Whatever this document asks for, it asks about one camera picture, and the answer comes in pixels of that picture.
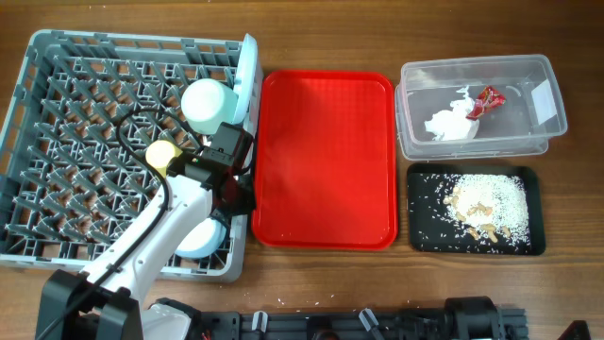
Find yellow plastic cup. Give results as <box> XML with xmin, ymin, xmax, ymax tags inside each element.
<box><xmin>144</xmin><ymin>140</ymin><xmax>182</xmax><ymax>178</ymax></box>

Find light blue plate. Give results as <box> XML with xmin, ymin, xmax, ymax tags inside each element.
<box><xmin>232</xmin><ymin>33</ymin><xmax>259</xmax><ymax>125</ymax></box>

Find white napkin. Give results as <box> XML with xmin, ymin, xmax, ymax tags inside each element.
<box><xmin>424</xmin><ymin>86</ymin><xmax>479</xmax><ymax>141</ymax></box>

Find red snack wrapper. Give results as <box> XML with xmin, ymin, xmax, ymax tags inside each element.
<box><xmin>465</xmin><ymin>86</ymin><xmax>506</xmax><ymax>121</ymax></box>

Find rice and food scraps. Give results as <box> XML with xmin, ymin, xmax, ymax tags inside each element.
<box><xmin>428</xmin><ymin>174</ymin><xmax>529</xmax><ymax>247</ymax></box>

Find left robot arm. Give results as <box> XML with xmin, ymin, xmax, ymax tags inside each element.
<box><xmin>36</xmin><ymin>123</ymin><xmax>254</xmax><ymax>339</ymax></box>

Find grey dishwasher rack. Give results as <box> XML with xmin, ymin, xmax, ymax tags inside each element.
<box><xmin>1</xmin><ymin>29</ymin><xmax>263</xmax><ymax>271</ymax></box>

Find black waste tray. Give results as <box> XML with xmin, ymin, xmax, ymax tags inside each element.
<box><xmin>407</xmin><ymin>163</ymin><xmax>545</xmax><ymax>256</ymax></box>

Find red plastic tray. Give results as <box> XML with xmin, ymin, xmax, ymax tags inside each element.
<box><xmin>252</xmin><ymin>70</ymin><xmax>398</xmax><ymax>251</ymax></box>

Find clear plastic bin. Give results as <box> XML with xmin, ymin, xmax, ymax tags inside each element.
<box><xmin>395</xmin><ymin>55</ymin><xmax>568</xmax><ymax>162</ymax></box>

